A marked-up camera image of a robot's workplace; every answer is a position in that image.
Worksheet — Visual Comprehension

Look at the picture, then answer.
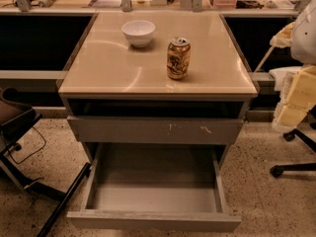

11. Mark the open grey middle drawer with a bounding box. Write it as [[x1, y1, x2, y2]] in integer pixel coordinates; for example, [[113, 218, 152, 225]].
[[68, 143, 241, 232]]

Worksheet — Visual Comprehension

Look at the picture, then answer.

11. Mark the grey drawer cabinet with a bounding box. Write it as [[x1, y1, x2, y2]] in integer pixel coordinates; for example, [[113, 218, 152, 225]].
[[59, 11, 258, 162]]

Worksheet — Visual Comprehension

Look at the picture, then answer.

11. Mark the black floor cable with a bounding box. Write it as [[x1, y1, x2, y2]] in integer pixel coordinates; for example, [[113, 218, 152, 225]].
[[7, 125, 47, 165]]

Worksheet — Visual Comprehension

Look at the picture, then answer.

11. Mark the white ceramic bowl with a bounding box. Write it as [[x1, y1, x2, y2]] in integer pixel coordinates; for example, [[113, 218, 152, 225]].
[[121, 20, 156, 47]]

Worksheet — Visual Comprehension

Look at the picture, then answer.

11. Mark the white handled stick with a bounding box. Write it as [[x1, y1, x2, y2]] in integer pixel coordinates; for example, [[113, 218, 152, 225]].
[[254, 46, 275, 72]]

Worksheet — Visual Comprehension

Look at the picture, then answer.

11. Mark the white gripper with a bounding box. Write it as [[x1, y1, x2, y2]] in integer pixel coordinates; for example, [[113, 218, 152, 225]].
[[270, 22, 316, 131]]

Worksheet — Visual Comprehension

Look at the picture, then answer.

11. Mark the closed grey top drawer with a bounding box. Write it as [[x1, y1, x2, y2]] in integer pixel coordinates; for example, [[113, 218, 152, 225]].
[[67, 116, 243, 144]]

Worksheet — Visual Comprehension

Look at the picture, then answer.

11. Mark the orange soda can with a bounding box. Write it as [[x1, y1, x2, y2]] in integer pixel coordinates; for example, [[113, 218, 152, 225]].
[[167, 37, 191, 80]]

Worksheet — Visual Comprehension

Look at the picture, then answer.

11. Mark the black office chair left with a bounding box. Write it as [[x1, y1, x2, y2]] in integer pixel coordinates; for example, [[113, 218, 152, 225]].
[[0, 87, 92, 237]]

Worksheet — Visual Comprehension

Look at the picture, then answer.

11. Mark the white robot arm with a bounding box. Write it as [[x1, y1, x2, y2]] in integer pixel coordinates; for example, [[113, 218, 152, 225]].
[[270, 0, 316, 133]]

